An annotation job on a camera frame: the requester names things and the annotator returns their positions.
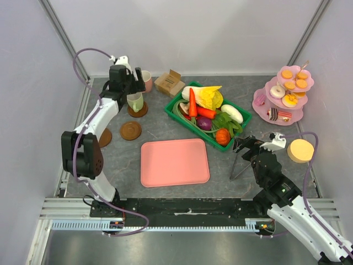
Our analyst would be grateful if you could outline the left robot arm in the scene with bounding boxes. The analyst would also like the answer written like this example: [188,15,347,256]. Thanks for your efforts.
[61,65,146,217]

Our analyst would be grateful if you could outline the yellow round sponge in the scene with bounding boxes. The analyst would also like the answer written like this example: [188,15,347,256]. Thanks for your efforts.
[287,139,314,163]

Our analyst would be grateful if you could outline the green mug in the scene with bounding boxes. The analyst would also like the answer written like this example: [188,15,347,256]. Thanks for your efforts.
[127,92,144,113]

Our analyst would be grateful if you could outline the white glazed donut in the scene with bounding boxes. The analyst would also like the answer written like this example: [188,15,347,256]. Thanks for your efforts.
[270,85,286,99]

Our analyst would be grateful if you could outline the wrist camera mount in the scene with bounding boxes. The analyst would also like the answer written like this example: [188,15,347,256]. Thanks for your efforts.
[109,55,132,72]
[260,132,286,152]

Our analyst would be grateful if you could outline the cardboard box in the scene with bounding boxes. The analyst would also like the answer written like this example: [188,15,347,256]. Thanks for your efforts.
[154,70,185,98]

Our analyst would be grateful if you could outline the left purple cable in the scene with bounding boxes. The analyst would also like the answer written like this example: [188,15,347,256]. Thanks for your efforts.
[72,48,149,237]

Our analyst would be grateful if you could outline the pink mug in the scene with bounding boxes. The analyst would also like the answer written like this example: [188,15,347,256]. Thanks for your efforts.
[142,70,153,93]

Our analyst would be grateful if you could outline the biscuits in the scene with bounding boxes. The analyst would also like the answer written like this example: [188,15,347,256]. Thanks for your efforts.
[295,71,308,89]

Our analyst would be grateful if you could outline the mushroom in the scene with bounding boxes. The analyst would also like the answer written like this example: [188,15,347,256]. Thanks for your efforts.
[179,103,189,115]

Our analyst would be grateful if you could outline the brown saucer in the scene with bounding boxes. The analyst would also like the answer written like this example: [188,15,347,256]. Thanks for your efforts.
[98,128,113,148]
[127,102,148,118]
[120,121,142,141]

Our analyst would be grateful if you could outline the round biscuit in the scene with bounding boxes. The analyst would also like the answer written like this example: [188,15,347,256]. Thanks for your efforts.
[284,81,296,90]
[281,70,293,79]

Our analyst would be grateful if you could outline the yellow glazed donut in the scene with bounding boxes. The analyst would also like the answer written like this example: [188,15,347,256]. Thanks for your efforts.
[282,94,298,108]

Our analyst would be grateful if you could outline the pink three-tier cake stand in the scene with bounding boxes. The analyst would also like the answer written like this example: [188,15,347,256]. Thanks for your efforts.
[252,61,314,126]

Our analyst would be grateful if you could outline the napa cabbage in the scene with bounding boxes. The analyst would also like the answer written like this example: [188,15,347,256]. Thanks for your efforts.
[181,86,223,110]

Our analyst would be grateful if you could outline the chocolate cake slice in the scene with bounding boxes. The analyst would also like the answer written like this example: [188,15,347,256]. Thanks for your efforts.
[267,108,279,121]

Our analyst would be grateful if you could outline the green vegetable crate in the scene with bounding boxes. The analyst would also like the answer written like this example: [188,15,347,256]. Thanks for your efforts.
[165,82,252,151]

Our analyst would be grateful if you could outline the upright carrot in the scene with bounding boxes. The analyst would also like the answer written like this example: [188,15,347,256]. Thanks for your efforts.
[189,88,197,118]

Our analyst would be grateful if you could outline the red striped cake slice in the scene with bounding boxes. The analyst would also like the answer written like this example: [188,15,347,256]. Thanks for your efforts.
[278,111,292,122]

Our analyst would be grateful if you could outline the pink serving tray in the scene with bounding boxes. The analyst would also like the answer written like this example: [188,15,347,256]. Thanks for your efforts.
[141,139,210,188]

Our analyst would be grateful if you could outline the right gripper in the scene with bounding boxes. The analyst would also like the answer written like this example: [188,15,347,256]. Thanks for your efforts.
[232,135,276,185]

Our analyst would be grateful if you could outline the green long beans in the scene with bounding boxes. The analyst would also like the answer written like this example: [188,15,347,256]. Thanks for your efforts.
[172,99,219,134]

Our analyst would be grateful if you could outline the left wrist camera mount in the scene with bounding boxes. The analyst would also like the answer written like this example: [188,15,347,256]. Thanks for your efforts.
[109,55,132,72]

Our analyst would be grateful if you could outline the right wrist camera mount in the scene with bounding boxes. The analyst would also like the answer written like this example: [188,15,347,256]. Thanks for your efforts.
[260,132,286,152]

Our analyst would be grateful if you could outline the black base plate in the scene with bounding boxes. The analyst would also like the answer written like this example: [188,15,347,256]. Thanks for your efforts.
[89,197,274,227]

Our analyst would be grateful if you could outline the green leafy vegetable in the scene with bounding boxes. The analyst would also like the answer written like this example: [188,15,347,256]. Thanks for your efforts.
[212,109,243,138]

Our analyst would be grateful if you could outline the white radish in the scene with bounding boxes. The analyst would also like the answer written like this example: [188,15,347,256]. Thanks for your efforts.
[221,104,243,124]

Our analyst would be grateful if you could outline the small orange pumpkin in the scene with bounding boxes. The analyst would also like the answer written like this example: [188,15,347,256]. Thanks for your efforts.
[215,128,231,146]

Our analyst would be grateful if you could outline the lying carrot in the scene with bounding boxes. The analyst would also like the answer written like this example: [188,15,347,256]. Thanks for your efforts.
[196,106,217,119]

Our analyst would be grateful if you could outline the pink macaron cake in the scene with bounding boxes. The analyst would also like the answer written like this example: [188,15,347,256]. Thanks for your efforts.
[254,94,266,107]

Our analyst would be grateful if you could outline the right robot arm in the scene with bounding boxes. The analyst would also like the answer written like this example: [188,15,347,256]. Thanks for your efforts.
[233,133,352,264]

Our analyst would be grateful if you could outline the purple onion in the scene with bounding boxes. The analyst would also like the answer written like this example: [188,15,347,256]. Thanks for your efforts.
[196,116,212,131]

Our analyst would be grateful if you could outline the white cable duct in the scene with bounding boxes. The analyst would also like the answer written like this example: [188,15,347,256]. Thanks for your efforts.
[51,220,260,232]

